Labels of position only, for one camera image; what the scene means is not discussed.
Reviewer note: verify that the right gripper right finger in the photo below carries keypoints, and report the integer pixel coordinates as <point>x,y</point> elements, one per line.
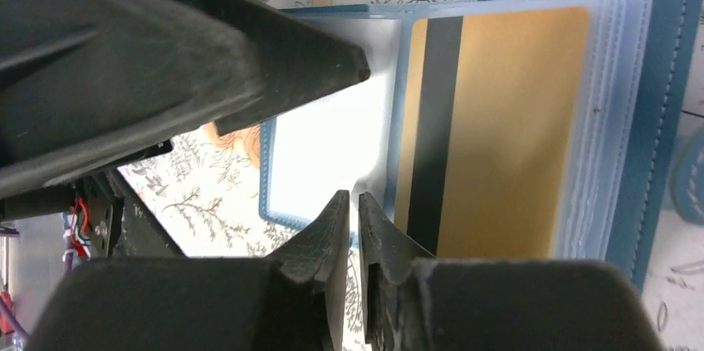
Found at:
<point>395,308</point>

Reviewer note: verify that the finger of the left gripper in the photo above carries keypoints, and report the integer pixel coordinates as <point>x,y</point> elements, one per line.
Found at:
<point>85,83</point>

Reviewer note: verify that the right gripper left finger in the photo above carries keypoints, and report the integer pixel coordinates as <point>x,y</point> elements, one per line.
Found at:
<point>310,294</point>

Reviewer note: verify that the tan credit card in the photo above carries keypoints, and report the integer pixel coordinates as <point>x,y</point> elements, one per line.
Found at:
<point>488,116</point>

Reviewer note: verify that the blue leather card holder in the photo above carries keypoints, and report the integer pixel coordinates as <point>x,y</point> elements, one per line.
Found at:
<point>636,68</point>

